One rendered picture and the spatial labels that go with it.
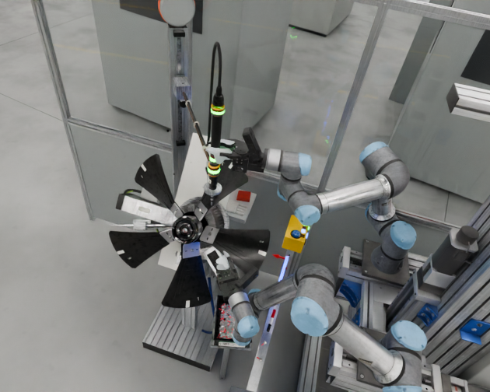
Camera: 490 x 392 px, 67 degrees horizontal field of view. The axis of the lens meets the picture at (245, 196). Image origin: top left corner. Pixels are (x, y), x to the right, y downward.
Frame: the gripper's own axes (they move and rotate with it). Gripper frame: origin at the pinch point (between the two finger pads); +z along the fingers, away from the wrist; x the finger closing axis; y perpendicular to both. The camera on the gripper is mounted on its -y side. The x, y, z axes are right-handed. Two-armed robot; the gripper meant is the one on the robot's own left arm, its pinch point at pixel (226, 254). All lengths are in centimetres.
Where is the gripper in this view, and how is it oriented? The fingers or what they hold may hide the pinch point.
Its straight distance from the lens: 158.8
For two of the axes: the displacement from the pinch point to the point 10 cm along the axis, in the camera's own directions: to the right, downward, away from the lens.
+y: -9.4, 2.4, -2.3
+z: -3.4, -6.8, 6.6
